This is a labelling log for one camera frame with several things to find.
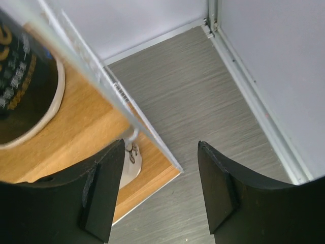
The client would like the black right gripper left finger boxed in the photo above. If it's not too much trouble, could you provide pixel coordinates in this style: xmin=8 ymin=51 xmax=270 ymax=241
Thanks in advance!
xmin=1 ymin=139 xmax=125 ymax=243

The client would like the white wire wooden shelf rack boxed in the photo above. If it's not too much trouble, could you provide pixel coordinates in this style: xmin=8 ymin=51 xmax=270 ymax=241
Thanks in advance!
xmin=1 ymin=1 xmax=183 ymax=223

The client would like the white toilet paper roll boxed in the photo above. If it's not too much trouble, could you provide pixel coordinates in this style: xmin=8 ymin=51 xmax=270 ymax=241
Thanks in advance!
xmin=119 ymin=142 xmax=142 ymax=189

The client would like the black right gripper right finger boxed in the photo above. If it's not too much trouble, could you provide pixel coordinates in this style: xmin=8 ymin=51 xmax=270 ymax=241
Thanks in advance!
xmin=198 ymin=141 xmax=324 ymax=243

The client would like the black roll front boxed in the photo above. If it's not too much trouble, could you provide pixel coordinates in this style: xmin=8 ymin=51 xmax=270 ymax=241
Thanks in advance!
xmin=1 ymin=11 xmax=66 ymax=149

